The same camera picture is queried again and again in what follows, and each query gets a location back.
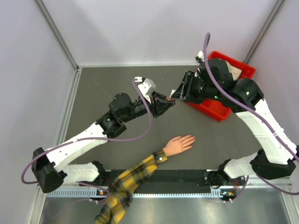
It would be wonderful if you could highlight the purple cable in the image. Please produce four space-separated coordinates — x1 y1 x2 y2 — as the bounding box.
21 79 154 185
202 32 299 196

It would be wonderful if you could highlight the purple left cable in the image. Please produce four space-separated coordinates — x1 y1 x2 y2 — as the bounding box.
21 79 154 185

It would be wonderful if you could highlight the slotted cable duct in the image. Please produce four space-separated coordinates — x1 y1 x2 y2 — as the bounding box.
46 188 225 199

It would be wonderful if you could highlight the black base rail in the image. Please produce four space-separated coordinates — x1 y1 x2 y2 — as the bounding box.
79 169 248 194

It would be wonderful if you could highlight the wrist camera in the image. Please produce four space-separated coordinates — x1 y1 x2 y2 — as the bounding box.
195 50 204 64
134 77 156 104

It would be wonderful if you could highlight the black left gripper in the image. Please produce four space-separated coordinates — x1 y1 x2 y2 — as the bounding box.
122 91 175 123

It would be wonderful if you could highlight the pink nail polish bottle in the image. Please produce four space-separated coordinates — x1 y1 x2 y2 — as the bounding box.
166 97 175 101

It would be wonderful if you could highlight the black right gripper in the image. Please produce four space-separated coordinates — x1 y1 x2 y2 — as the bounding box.
171 71 220 105

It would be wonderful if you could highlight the mannequin hand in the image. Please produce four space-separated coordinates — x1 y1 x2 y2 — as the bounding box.
163 135 196 157

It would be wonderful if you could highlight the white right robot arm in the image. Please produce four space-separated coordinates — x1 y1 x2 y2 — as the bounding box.
171 58 299 187

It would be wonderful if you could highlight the red plastic bin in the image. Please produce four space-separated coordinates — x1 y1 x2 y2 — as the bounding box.
185 50 256 122

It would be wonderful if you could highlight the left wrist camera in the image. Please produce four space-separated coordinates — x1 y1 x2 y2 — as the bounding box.
134 77 156 104

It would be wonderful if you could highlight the yellow plaid sleeve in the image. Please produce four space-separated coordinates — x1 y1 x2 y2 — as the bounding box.
94 150 167 224

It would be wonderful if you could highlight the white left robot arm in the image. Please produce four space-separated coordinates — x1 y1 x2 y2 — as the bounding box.
31 92 175 193

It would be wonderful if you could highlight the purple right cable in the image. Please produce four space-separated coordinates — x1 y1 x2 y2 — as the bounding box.
202 32 299 196

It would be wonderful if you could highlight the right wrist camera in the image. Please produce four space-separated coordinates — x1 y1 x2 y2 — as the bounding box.
195 50 204 64

